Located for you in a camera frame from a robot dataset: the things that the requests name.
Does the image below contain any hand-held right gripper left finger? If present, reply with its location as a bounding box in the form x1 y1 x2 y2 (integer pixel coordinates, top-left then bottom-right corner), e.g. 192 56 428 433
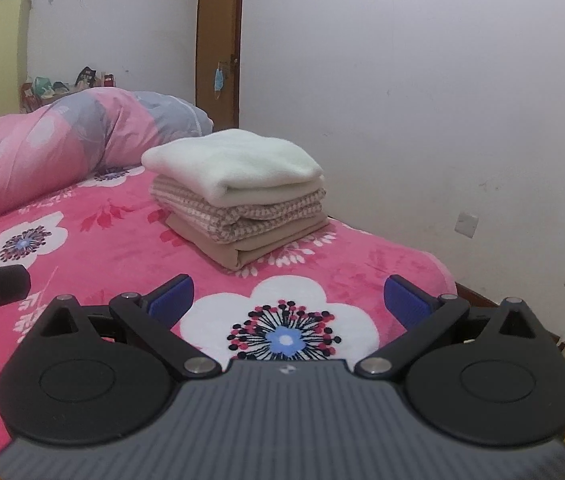
30 274 220 381

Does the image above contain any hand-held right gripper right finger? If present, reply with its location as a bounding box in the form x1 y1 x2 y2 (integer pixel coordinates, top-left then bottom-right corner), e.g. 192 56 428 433
355 275 546 380

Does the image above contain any cream white sweater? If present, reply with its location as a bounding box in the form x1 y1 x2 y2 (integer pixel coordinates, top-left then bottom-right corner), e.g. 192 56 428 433
141 129 324 207

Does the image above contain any pink floral bed blanket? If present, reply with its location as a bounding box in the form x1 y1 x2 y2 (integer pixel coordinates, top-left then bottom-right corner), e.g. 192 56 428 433
0 165 458 461

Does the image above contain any beige folded garment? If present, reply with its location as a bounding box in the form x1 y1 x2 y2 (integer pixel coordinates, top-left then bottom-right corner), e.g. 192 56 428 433
165 212 331 268

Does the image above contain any pink checked knit sweater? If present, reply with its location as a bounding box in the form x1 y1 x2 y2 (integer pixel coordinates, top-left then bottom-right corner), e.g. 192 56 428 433
150 175 326 241

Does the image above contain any pink floral duvet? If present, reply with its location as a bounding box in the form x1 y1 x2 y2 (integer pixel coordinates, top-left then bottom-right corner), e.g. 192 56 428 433
0 87 214 231

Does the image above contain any pile of snack packets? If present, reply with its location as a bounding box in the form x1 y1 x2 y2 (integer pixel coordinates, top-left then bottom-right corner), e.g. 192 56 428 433
20 65 116 113

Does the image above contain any brown wooden door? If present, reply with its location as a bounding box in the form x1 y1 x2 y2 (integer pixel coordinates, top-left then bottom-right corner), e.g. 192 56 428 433
196 0 246 128

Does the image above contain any wooden bed frame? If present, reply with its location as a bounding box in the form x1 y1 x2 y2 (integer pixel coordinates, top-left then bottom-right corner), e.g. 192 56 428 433
455 282 501 311

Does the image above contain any white wall socket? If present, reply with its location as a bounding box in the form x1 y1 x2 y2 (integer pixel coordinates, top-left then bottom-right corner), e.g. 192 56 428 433
455 212 479 238

